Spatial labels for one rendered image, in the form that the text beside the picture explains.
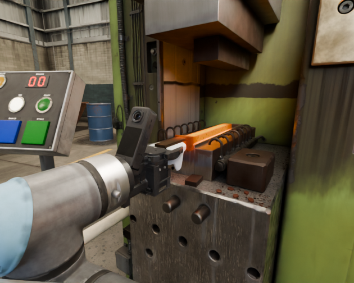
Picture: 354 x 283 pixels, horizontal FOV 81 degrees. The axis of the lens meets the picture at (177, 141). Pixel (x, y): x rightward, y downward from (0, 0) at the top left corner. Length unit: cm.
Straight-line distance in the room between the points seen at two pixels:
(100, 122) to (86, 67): 417
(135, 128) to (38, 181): 17
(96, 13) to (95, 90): 267
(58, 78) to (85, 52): 829
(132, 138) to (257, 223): 29
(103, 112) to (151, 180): 482
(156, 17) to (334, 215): 64
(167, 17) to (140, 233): 58
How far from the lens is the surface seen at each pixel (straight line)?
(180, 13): 55
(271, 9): 77
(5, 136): 83
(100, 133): 523
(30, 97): 84
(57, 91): 79
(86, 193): 29
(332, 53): 56
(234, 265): 53
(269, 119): 94
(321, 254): 71
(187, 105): 89
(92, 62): 882
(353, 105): 58
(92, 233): 87
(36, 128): 76
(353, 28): 57
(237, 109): 96
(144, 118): 37
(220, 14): 51
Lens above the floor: 112
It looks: 13 degrees down
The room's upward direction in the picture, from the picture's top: straight up
